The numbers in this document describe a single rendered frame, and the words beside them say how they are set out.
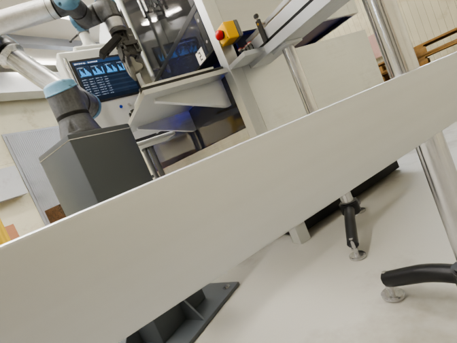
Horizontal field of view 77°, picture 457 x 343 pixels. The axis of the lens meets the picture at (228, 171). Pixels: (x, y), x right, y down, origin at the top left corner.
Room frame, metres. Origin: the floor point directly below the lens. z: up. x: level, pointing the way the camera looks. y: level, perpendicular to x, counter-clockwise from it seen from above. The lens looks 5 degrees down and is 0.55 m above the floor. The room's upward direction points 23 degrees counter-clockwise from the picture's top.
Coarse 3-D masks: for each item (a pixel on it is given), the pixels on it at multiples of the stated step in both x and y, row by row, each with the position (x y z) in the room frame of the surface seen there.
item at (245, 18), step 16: (224, 0) 1.34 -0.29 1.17; (240, 0) 1.38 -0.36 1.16; (256, 0) 1.42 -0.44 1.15; (272, 0) 1.46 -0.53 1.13; (352, 0) 1.73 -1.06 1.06; (192, 16) 1.40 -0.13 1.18; (224, 16) 1.33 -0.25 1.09; (240, 16) 1.37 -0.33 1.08; (336, 16) 1.64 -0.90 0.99; (352, 16) 1.77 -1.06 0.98
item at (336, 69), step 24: (312, 48) 1.53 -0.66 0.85; (336, 48) 1.60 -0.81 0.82; (360, 48) 1.69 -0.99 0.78; (264, 72) 1.37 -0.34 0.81; (288, 72) 1.43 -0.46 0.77; (312, 72) 1.50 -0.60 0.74; (336, 72) 1.57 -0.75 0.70; (360, 72) 1.66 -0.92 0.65; (264, 96) 1.35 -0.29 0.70; (288, 96) 1.41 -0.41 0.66; (336, 96) 1.54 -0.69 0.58; (264, 120) 1.32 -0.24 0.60; (288, 120) 1.38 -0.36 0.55; (216, 144) 1.67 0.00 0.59; (168, 168) 2.71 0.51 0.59
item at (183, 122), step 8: (184, 112) 1.82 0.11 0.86; (160, 120) 1.75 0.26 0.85; (168, 120) 1.76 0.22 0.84; (176, 120) 1.79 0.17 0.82; (184, 120) 1.81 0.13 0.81; (192, 120) 1.83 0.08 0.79; (144, 128) 1.70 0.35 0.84; (152, 128) 1.72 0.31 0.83; (160, 128) 1.74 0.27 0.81; (168, 128) 1.76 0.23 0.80; (176, 128) 1.78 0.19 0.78; (184, 128) 1.80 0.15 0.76; (192, 128) 1.82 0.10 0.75
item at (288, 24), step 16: (288, 0) 1.07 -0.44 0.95; (304, 0) 0.98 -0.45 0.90; (320, 0) 0.93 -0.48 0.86; (336, 0) 0.92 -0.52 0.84; (256, 16) 1.18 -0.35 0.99; (272, 16) 1.16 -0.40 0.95; (288, 16) 1.06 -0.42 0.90; (304, 16) 1.00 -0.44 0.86; (320, 16) 1.01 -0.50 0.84; (256, 32) 1.26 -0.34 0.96; (272, 32) 1.15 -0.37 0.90; (288, 32) 1.08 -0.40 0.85; (304, 32) 1.12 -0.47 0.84; (272, 48) 1.18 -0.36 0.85; (256, 64) 1.30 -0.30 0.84
